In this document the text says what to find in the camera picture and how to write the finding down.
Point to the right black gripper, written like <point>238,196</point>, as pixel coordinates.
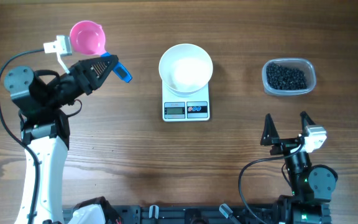
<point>288,144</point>

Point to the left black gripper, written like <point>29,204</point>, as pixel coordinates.
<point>79,76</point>

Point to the pink scoop with blue handle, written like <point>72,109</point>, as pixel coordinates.
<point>89,39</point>

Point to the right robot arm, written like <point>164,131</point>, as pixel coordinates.
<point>312,186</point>

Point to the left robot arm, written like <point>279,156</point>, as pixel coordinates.
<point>45,131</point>

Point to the white bowl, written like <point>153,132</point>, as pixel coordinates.
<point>185,68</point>

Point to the white digital kitchen scale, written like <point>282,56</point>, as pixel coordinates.
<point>184,108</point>

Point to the black beans in container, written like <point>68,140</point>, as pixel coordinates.
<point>285,78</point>

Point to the clear plastic container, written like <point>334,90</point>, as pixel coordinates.
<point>300,63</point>

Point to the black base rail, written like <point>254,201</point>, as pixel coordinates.
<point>267,212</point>

